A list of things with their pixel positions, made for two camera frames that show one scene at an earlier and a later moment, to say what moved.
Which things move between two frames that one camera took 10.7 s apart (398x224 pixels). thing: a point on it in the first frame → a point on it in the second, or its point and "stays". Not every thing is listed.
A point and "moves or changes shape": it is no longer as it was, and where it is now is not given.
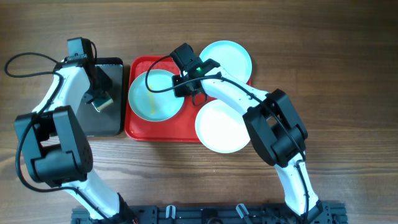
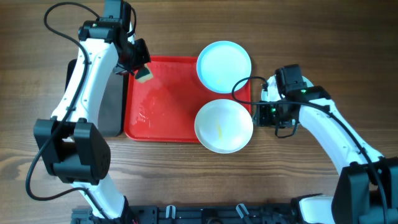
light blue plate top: x=231 y=56 stays
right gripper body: x=183 y=91 → x=271 y=114
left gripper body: x=101 y=86 → x=135 y=58
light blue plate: x=154 y=106 → x=271 y=93
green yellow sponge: x=102 y=102 moves or changes shape
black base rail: x=326 y=212 stays
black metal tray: x=109 y=122 stays
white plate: x=221 y=127 stays
